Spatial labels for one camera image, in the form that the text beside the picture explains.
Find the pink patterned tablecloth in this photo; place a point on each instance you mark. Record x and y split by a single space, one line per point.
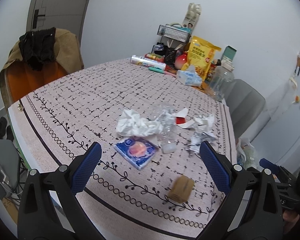
150 182

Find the grey upholstered chair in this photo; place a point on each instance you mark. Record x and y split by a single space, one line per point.
245 105

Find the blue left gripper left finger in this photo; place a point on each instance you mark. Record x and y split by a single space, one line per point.
84 166

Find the orange chair with brown cover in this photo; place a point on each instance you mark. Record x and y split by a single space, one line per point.
17 79

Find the white tissue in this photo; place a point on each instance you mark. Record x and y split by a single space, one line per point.
132 124

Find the pink pen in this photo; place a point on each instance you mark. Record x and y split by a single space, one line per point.
168 73

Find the grey door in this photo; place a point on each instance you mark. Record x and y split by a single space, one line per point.
62 14

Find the yellow snack bag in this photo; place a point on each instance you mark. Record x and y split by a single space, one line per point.
200 55

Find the grey chair at left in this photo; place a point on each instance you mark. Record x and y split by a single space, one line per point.
9 169

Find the green marker pen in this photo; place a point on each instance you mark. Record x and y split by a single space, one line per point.
156 70

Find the crumpled white paper scrap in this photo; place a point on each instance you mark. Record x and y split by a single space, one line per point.
204 122

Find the silver pill blister pack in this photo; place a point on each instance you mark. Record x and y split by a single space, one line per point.
196 140

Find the white plastic bags pile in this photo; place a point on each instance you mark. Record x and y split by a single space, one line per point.
246 153

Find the green tall box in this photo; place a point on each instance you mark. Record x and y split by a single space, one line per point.
228 54

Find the person's right hand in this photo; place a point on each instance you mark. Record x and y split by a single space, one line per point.
290 218

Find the white roll of bags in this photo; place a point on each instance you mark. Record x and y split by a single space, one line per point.
142 61

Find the black wire basket rack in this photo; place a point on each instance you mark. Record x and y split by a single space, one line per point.
170 34

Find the blue tissue packet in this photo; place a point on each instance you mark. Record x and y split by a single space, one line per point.
137 151

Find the blue white tissue pack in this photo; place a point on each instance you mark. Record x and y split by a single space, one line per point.
189 77

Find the white refrigerator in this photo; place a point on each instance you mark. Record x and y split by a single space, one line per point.
279 140

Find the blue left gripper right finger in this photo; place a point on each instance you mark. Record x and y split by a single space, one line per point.
217 165

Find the black bag on chair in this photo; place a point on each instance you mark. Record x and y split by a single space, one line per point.
37 48

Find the red snack packet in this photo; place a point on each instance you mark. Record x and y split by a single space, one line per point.
155 57

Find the clear plastic jar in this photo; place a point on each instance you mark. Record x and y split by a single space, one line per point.
220 82

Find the red and white torn carton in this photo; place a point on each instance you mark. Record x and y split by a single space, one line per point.
180 119

